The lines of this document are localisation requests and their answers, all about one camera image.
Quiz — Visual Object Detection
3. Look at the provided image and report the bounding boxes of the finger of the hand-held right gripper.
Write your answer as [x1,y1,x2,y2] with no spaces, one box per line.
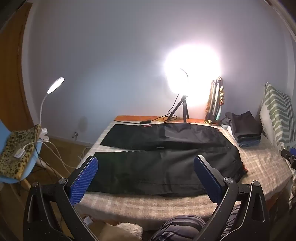
[281,147,296,169]

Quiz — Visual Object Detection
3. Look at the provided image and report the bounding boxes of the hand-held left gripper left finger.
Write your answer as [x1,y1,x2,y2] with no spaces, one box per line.
[23,156,99,241]

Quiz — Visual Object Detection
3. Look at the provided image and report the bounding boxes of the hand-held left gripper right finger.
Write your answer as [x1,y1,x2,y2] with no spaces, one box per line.
[193,155,271,241]

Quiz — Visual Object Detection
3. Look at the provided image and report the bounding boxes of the black pants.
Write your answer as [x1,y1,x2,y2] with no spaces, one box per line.
[87,123,248,197]

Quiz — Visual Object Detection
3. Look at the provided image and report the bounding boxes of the beige plaid blanket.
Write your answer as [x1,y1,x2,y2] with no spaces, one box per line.
[76,120,293,223]

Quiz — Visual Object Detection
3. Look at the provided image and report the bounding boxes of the green striped pillow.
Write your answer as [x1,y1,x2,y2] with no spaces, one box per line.
[259,82,296,151]

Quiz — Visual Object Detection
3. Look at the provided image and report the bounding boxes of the person's striped clothing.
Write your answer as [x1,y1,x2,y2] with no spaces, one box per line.
[149,204,243,241]

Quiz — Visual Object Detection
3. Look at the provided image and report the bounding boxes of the folded dark clothes stack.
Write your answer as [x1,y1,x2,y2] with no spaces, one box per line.
[221,111,262,148]

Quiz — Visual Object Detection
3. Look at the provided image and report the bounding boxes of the white fluffy slipper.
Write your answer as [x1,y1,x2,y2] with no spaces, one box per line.
[99,221,144,241]

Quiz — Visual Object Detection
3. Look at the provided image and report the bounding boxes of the leopard print cloth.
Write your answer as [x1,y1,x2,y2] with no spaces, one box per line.
[0,124,42,179]

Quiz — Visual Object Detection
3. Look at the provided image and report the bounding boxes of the folded silver tripod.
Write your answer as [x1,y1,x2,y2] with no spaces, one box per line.
[205,77,226,124]

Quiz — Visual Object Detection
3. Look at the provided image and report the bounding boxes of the light blue chair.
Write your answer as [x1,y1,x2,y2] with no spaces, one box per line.
[0,120,43,184]

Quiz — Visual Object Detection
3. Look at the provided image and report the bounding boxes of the white gooseneck desk lamp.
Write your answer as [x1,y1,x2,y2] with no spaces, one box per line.
[38,77,65,142]

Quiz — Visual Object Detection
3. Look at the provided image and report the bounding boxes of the wooden door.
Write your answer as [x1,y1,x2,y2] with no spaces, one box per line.
[0,2,41,130]

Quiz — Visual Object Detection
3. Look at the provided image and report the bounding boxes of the white cable with switch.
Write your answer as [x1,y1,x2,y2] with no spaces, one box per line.
[13,134,79,169]

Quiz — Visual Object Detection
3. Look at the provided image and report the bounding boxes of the ring light on black tripod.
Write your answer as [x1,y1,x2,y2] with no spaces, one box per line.
[163,44,221,123]

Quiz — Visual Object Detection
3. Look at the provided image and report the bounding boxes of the yellow braided cord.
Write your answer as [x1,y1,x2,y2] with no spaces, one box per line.
[220,77,226,106]

